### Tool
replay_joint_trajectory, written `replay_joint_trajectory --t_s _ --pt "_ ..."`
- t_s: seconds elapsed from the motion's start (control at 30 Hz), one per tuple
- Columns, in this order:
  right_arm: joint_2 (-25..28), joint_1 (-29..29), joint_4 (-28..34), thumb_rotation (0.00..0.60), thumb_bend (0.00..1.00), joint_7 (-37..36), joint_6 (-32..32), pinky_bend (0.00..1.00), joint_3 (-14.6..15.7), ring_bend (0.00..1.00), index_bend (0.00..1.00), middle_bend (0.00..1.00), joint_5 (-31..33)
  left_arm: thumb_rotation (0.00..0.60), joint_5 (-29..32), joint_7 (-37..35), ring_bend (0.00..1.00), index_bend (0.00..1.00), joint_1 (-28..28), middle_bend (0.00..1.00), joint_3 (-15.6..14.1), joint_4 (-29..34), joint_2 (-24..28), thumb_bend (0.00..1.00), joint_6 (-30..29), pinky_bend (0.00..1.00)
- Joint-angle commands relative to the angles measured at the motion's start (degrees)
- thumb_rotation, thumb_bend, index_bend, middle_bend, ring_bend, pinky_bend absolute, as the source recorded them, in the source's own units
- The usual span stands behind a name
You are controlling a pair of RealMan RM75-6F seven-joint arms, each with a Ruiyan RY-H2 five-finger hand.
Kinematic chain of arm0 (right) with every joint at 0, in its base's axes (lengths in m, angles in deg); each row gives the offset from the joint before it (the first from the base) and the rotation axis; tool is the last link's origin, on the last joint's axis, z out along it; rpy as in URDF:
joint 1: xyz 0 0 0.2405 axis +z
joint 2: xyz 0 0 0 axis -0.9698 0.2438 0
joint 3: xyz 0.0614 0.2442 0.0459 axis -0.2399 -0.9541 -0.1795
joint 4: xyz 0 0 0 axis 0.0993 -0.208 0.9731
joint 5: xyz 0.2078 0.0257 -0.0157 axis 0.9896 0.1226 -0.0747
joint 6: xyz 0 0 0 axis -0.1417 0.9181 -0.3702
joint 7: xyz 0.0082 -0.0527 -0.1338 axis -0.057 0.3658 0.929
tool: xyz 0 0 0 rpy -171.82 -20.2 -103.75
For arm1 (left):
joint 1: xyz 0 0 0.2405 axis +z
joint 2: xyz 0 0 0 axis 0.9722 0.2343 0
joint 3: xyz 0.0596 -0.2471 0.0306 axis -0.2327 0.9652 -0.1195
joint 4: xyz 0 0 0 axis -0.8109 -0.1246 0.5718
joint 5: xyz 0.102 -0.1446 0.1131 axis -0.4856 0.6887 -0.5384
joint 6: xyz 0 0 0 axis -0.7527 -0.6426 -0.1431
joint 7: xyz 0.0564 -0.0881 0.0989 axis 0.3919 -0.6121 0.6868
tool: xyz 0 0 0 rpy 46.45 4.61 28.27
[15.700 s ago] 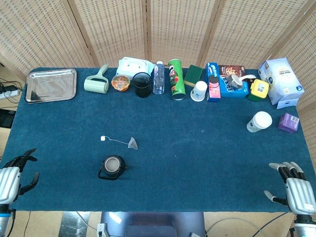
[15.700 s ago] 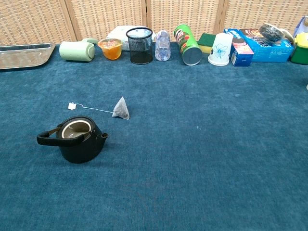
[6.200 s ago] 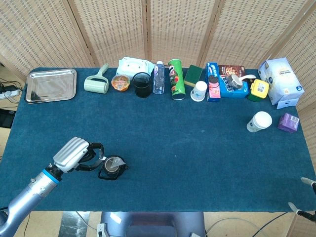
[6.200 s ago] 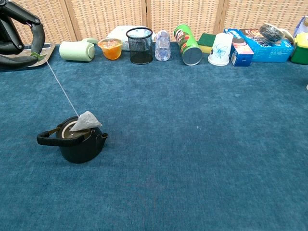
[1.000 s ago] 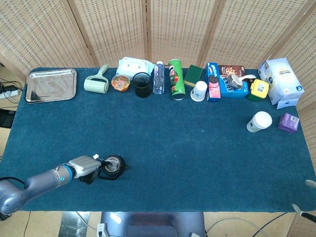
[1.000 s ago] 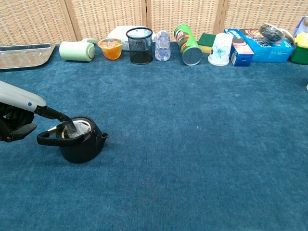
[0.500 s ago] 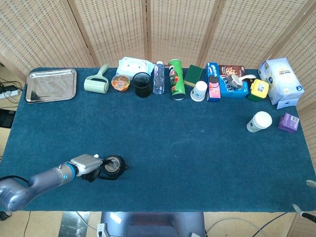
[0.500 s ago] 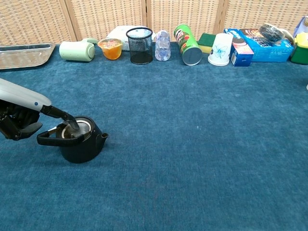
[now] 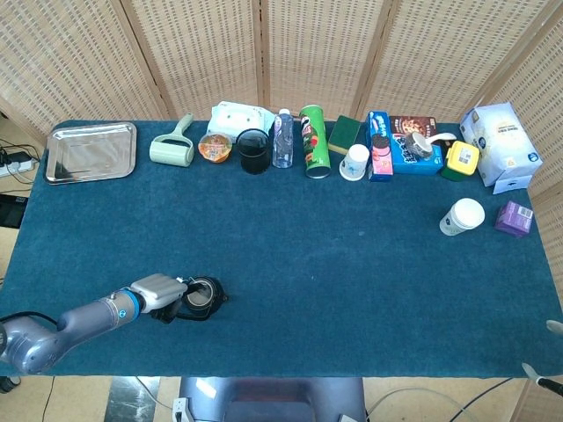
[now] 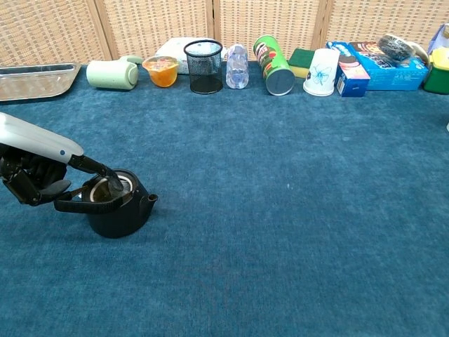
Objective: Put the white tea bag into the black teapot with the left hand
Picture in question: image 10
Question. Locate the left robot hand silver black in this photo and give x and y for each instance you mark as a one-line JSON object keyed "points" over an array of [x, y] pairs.
{"points": [[31, 140]]}

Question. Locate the silver metal tray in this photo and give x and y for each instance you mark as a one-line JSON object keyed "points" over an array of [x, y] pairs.
{"points": [[31, 82]]}

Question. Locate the light green mug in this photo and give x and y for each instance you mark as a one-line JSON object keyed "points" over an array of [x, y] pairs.
{"points": [[108, 74]]}

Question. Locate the orange jelly cup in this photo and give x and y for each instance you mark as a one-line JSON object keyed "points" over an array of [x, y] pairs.
{"points": [[162, 75]]}

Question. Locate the white soft package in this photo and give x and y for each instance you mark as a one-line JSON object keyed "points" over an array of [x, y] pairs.
{"points": [[172, 49]]}

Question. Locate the wicker folding screen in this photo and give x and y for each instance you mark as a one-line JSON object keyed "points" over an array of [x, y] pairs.
{"points": [[158, 24]]}

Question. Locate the black mesh pen holder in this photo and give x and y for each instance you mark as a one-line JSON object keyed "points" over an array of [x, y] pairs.
{"points": [[205, 75]]}

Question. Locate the clear plastic water bottle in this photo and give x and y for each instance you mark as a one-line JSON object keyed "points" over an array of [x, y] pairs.
{"points": [[237, 68]]}

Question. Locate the blue table cloth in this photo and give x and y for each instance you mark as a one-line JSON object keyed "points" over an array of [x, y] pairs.
{"points": [[266, 210]]}

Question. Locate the green chips can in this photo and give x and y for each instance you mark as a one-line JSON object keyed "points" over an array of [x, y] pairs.
{"points": [[275, 66]]}

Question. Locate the green yellow sponge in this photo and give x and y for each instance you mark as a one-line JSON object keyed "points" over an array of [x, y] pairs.
{"points": [[298, 63]]}

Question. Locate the white paper cup blue flower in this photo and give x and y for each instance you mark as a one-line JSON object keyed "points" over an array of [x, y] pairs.
{"points": [[321, 75]]}

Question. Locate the small blue cookie box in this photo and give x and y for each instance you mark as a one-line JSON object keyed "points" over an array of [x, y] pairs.
{"points": [[350, 79]]}

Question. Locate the large blue cookie box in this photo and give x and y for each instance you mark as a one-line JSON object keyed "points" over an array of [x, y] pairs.
{"points": [[393, 73]]}

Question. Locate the dark round wrapped package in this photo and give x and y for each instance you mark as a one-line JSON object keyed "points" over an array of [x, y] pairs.
{"points": [[396, 47]]}

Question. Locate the beige object behind boxes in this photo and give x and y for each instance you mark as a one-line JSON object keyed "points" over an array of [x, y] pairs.
{"points": [[421, 51]]}

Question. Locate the green container yellow lid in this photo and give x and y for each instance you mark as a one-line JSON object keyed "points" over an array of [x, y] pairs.
{"points": [[437, 72]]}

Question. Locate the pale purple bag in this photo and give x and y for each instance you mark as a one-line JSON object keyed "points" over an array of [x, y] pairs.
{"points": [[438, 38]]}

